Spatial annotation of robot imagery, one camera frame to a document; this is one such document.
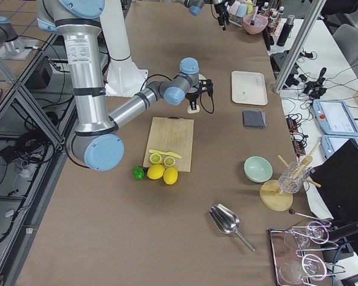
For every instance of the blue plastic cup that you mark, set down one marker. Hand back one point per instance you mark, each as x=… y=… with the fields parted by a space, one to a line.
x=242 y=10

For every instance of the wooden cup tree stand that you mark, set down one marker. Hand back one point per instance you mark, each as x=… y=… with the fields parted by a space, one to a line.
x=278 y=194

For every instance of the black thermos bottle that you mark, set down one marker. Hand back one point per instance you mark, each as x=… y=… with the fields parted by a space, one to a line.
x=286 y=29

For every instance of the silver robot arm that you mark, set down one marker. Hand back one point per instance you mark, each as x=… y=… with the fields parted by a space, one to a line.
x=99 y=115
x=195 y=7

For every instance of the lemon half slice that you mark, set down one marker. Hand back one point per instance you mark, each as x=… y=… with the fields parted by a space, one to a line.
x=169 y=161
x=155 y=158

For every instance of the left black orange usb hub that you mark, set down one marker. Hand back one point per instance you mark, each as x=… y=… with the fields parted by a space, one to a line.
x=293 y=125

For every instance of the blue teach pendant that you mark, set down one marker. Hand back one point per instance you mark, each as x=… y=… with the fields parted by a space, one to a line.
x=331 y=143
x=334 y=118

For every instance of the pink plastic cup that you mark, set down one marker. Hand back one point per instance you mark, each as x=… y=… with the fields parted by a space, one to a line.
x=235 y=9

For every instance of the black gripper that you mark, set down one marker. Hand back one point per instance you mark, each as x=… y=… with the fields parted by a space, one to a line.
x=220 y=9
x=192 y=97

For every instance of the yellow plastic knife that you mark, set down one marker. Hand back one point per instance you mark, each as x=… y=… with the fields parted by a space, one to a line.
x=166 y=153

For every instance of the green lime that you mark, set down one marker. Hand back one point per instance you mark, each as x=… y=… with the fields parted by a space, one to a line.
x=138 y=173

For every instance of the white wire cup rack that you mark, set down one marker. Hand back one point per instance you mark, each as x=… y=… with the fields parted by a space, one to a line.
x=235 y=19

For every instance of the green bowl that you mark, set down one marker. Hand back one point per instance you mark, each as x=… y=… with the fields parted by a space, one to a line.
x=258 y=169

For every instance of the cream rabbit tray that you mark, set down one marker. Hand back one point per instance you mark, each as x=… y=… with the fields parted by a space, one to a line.
x=248 y=88

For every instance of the whole yellow lemon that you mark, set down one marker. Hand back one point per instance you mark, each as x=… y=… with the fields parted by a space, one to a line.
x=170 y=175
x=155 y=171

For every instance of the aluminium frame post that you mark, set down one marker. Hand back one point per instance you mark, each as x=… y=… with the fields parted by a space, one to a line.
x=305 y=29

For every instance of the metal tray with glasses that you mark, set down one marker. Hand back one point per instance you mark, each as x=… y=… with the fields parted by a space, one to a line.
x=297 y=254

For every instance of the black orange usb hub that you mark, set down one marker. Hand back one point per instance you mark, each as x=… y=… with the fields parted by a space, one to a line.
x=293 y=125
x=299 y=146

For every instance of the wooden cutting board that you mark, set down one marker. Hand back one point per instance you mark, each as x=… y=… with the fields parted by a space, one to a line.
x=175 y=135

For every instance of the upper lemon half slice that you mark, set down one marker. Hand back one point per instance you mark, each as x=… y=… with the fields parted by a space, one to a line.
x=155 y=158

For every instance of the grey office chair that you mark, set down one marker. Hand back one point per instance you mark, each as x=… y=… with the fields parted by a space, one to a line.
x=346 y=37

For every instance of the upper whole yellow lemon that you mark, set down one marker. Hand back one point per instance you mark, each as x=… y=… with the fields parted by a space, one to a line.
x=155 y=171

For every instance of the lower blue teach pendant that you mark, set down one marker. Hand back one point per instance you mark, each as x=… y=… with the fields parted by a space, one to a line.
x=331 y=143

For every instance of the lower whole yellow lemon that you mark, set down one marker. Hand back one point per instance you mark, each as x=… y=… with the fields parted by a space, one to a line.
x=170 y=175

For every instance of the right black orange usb hub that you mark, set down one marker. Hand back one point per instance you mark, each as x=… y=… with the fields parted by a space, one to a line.
x=299 y=146

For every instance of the metal scoop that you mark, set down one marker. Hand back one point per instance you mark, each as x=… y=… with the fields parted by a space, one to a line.
x=228 y=222

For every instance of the clear glass cup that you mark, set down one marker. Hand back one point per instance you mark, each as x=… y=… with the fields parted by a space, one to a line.
x=290 y=183

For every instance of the grey folded cloth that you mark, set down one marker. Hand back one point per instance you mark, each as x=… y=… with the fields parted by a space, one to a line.
x=254 y=119

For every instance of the lower lemon half slice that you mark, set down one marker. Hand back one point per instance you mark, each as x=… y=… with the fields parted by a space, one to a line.
x=169 y=161

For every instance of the upper blue teach pendant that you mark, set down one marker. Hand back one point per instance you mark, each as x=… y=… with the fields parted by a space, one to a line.
x=334 y=118

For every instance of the pink bowl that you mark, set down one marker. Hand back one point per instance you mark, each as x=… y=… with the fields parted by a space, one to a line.
x=259 y=25

